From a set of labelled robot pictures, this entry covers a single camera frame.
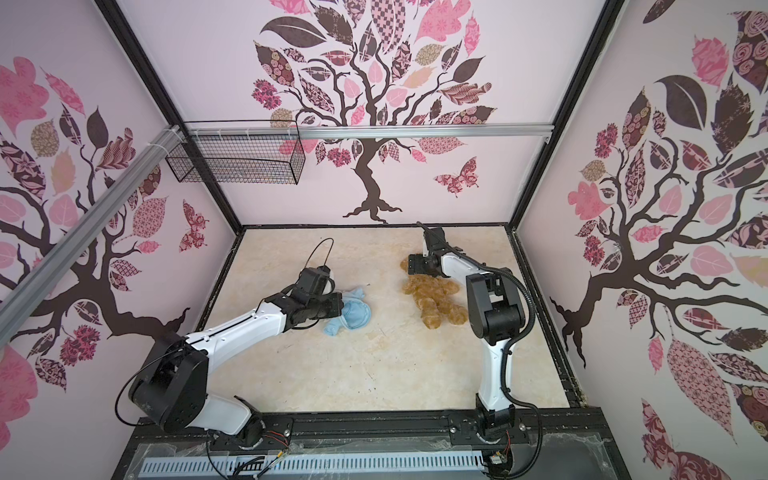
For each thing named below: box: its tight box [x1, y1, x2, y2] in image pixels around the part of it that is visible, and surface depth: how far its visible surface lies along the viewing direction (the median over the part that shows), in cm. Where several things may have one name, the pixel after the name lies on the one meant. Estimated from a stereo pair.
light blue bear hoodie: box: [323, 287, 372, 336], surface depth 94 cm
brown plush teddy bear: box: [400, 257, 468, 330], surface depth 93 cm
